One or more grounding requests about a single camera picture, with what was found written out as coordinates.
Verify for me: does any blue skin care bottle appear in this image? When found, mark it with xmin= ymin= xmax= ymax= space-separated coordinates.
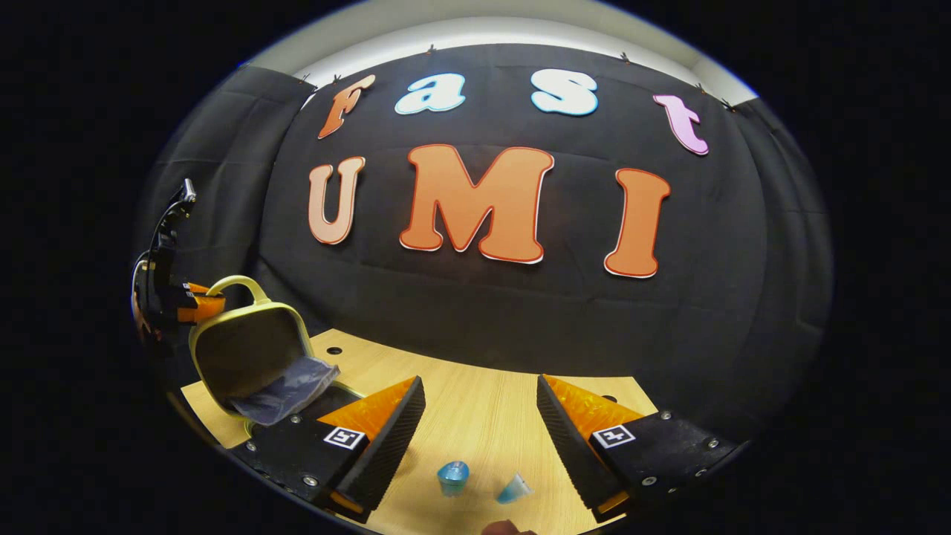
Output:
xmin=436 ymin=461 xmax=470 ymax=497

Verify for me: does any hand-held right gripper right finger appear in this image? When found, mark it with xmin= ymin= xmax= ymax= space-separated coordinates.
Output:
xmin=535 ymin=374 xmax=744 ymax=525

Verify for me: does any pale yellow suitcase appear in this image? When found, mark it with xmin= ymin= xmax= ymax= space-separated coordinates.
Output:
xmin=188 ymin=275 xmax=366 ymax=439

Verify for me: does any white and blue tube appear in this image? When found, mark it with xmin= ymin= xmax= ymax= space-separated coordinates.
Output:
xmin=496 ymin=472 xmax=534 ymax=505

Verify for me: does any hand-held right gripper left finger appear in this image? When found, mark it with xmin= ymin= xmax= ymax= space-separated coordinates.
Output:
xmin=236 ymin=375 xmax=426 ymax=525

